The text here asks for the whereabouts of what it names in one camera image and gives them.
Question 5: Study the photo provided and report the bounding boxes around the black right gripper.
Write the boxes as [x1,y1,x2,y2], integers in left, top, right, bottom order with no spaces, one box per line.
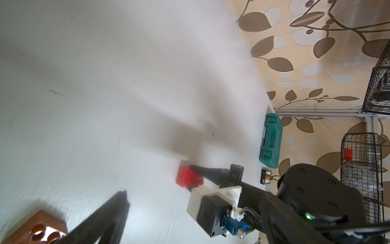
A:
[189,164,244,187]

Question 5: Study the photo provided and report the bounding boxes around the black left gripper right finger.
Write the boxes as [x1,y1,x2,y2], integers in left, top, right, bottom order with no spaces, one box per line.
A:
[259,192,330,244]

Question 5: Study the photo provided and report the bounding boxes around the horizontal aluminium frame bar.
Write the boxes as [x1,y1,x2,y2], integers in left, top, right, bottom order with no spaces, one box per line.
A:
[275,109,390,119]

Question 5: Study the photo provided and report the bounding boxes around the black wire basket right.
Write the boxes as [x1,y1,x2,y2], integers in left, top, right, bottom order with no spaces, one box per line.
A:
[341,133,386,223]

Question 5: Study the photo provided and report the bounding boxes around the black wire basket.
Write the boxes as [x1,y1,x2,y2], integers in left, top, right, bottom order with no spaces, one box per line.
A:
[341,133,386,223]
[362,42,390,115]

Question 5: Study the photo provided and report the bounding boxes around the green plastic tool case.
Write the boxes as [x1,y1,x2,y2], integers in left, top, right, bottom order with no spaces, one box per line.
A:
[259,113,283,169]

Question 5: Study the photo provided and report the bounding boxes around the red lego brick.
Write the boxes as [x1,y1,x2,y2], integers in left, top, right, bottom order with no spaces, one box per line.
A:
[176,166,204,188]

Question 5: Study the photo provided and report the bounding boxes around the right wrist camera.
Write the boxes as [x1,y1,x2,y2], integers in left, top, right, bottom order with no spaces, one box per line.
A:
[187,186,255,239]

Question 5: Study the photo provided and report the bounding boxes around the black charging board with connectors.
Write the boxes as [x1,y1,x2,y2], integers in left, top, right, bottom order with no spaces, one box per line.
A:
[260,169,273,185]

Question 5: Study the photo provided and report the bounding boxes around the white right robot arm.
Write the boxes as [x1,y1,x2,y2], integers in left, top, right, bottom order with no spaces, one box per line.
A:
[187,164,390,244]

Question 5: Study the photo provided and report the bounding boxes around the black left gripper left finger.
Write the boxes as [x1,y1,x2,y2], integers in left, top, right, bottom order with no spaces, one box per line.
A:
[57,191,130,244]

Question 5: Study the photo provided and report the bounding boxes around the small brown waffle piece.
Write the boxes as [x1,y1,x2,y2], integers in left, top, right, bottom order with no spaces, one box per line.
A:
[2,210,68,244]

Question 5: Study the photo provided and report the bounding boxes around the black wire basket centre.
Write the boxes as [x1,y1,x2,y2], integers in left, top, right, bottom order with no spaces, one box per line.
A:
[362,42,390,115]

